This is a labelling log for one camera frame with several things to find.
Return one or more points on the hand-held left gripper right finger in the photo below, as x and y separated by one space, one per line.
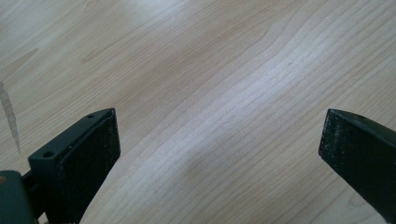
361 149

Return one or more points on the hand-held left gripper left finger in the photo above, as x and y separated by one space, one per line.
79 165

